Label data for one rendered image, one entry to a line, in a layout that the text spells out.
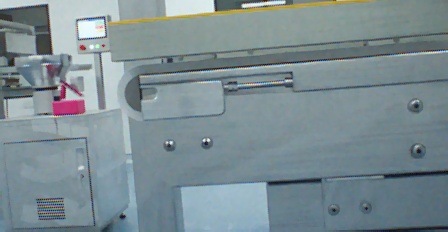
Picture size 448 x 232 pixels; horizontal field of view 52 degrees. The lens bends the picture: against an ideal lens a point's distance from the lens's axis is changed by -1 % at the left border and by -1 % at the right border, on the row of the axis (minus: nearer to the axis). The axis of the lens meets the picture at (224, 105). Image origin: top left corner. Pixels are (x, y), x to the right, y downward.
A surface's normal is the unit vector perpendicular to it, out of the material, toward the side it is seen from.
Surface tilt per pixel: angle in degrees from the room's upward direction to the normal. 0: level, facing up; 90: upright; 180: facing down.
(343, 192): 90
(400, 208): 90
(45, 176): 90
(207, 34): 90
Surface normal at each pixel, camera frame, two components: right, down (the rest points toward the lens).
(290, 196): -0.09, 0.06
